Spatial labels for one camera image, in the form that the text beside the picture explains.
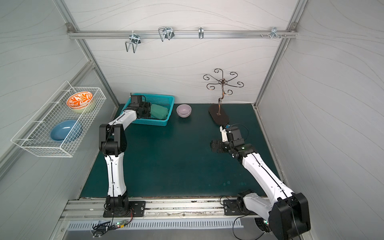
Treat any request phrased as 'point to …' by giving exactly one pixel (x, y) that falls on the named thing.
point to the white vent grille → (107, 224)
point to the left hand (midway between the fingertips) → (154, 104)
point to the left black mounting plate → (137, 209)
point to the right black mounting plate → (231, 208)
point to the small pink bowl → (184, 110)
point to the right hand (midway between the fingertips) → (219, 142)
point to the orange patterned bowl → (79, 100)
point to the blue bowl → (66, 131)
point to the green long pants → (158, 112)
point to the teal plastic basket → (165, 100)
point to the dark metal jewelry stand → (219, 113)
